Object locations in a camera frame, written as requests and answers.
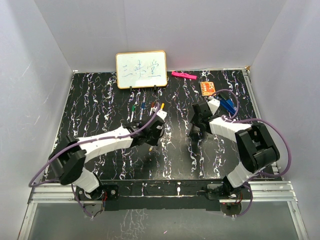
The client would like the purple white pen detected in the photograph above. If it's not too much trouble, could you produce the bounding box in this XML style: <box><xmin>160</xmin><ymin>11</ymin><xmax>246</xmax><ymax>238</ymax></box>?
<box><xmin>154</xmin><ymin>102</ymin><xmax>163</xmax><ymax>111</ymax></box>

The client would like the blue white pen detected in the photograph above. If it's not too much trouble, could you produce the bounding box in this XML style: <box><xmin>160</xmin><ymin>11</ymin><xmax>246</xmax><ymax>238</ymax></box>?
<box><xmin>139</xmin><ymin>102</ymin><xmax>145</xmax><ymax>120</ymax></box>

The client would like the red white pen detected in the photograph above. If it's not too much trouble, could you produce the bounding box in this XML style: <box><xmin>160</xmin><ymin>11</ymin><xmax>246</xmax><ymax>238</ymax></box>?
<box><xmin>149</xmin><ymin>105</ymin><xmax>154</xmax><ymax>116</ymax></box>

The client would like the green white pen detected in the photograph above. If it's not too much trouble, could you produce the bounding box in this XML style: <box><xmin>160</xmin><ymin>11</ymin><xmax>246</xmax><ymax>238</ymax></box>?
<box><xmin>130</xmin><ymin>105</ymin><xmax>135</xmax><ymax>122</ymax></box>

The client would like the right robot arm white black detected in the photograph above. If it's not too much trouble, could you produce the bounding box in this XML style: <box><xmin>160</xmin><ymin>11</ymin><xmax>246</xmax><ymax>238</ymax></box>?
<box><xmin>191</xmin><ymin>99</ymin><xmax>280</xmax><ymax>199</ymax></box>

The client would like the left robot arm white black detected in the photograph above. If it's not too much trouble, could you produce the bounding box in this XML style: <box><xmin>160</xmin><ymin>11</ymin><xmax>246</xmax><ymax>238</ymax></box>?
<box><xmin>49</xmin><ymin>114</ymin><xmax>165</xmax><ymax>200</ymax></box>

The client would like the orange card box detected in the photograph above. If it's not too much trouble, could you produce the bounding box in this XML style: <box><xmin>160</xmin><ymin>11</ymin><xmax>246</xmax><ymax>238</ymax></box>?
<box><xmin>200</xmin><ymin>81</ymin><xmax>216</xmax><ymax>97</ymax></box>

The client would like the blue stapler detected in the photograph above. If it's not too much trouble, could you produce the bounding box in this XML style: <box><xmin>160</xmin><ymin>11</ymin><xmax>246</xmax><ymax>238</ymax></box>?
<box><xmin>216</xmin><ymin>93</ymin><xmax>237</xmax><ymax>115</ymax></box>

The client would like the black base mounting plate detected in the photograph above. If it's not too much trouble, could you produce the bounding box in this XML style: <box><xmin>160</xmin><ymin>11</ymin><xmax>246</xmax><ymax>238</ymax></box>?
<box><xmin>74</xmin><ymin>179</ymin><xmax>251</xmax><ymax>212</ymax></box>

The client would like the yellow framed whiteboard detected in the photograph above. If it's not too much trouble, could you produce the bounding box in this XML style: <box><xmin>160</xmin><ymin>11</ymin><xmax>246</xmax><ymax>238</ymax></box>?
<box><xmin>115</xmin><ymin>50</ymin><xmax>168</xmax><ymax>89</ymax></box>

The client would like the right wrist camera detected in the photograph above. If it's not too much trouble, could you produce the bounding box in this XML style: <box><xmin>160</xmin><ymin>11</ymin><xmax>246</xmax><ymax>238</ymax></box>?
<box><xmin>207</xmin><ymin>96</ymin><xmax>221</xmax><ymax>114</ymax></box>

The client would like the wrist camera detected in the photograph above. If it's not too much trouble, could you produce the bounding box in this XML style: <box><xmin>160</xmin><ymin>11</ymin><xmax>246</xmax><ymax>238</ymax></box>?
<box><xmin>207</xmin><ymin>96</ymin><xmax>221</xmax><ymax>114</ymax></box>
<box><xmin>156</xmin><ymin>109</ymin><xmax>168</xmax><ymax>121</ymax></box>

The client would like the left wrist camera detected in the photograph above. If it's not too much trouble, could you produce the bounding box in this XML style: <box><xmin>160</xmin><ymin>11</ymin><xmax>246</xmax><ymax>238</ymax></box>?
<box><xmin>156</xmin><ymin>109</ymin><xmax>168</xmax><ymax>121</ymax></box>

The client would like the aluminium frame rail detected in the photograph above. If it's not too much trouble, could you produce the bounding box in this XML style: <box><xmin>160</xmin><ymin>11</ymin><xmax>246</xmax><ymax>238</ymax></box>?
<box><xmin>28</xmin><ymin>180</ymin><xmax>297</xmax><ymax>204</ymax></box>

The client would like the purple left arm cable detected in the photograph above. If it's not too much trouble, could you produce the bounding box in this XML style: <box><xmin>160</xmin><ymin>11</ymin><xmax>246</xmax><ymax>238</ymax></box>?
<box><xmin>28</xmin><ymin>108</ymin><xmax>161</xmax><ymax>188</ymax></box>

